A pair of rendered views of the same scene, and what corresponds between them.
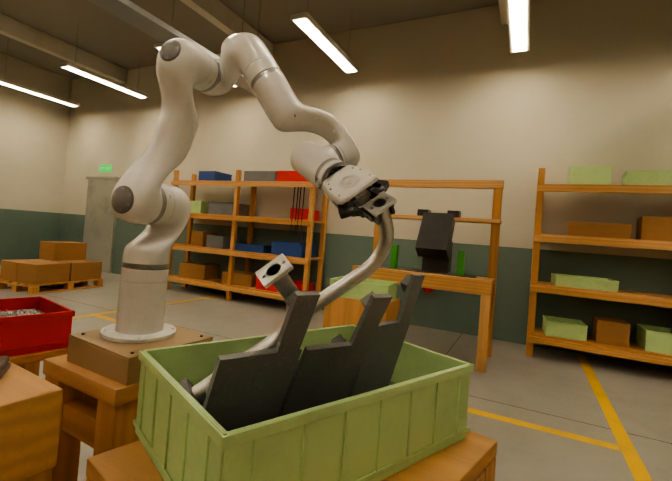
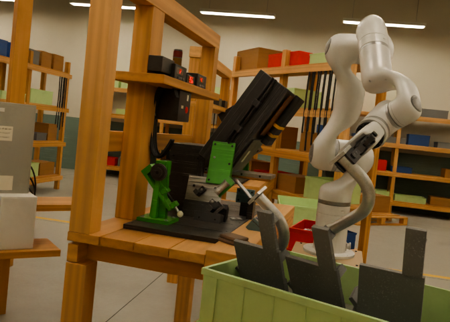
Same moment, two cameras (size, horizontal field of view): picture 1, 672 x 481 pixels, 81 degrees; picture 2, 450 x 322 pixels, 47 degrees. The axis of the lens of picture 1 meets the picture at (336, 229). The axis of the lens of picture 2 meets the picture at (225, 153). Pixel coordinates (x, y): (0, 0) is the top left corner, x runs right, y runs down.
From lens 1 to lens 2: 1.20 m
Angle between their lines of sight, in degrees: 74
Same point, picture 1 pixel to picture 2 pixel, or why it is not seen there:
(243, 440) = (209, 274)
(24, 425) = not seen: hidden behind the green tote
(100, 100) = not seen: outside the picture
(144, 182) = (320, 140)
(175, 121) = (339, 94)
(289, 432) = (235, 286)
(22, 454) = not seen: hidden behind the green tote
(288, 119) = (367, 84)
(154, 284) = (329, 215)
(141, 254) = (322, 192)
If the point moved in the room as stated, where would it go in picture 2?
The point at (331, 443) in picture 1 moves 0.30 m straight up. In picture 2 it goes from (262, 311) to (275, 191)
